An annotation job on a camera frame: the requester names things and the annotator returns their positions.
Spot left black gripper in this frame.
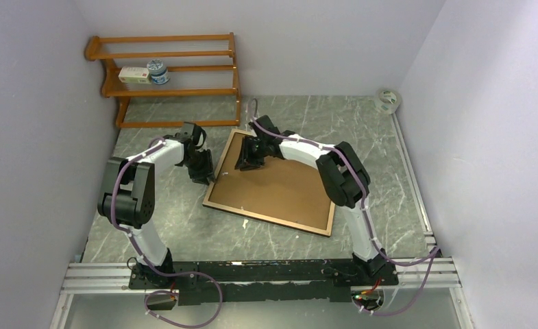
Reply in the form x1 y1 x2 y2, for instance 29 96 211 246
182 148 216 186

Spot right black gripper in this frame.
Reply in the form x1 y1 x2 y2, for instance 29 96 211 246
235 136 269 171

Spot brown cardboard backing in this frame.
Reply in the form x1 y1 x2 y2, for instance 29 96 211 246
208 133 332 232

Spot wooden picture frame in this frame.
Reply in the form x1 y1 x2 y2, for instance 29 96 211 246
202 129 337 238

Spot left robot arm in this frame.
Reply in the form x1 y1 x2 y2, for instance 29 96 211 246
97 122 215 288

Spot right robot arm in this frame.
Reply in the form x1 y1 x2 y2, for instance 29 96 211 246
235 115 387 284

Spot wooden shelf rack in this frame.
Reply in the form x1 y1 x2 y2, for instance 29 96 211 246
84 32 242 128

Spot blue white jar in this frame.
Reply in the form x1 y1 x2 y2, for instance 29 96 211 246
147 59 169 85

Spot white red box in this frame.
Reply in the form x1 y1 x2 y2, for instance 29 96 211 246
118 66 151 84

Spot clear tape roll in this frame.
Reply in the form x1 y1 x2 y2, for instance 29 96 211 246
374 88 402 115

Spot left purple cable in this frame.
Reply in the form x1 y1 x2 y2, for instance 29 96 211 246
110 136 224 329

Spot purple cable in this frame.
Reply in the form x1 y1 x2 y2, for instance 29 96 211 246
248 99 442 317
110 136 224 329

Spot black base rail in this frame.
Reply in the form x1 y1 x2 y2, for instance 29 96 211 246
128 258 399 306

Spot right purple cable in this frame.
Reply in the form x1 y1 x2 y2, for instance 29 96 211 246
248 99 442 317

